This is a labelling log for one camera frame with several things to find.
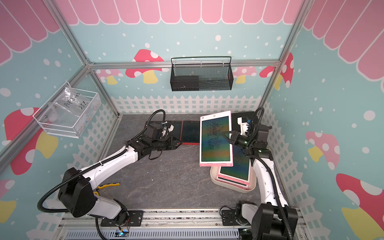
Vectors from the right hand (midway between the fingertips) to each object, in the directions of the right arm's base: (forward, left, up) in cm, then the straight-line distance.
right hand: (222, 133), depth 75 cm
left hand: (-1, +22, -9) cm, 24 cm away
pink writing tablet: (-7, +3, -5) cm, 9 cm away
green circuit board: (-39, +50, -28) cm, 69 cm away
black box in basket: (+31, +19, +9) cm, 38 cm away
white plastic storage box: (-10, +3, -26) cm, 27 cm away
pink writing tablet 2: (-10, -13, -25) cm, 30 cm away
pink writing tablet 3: (-16, -8, -25) cm, 31 cm away
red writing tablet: (+21, +17, -26) cm, 38 cm away
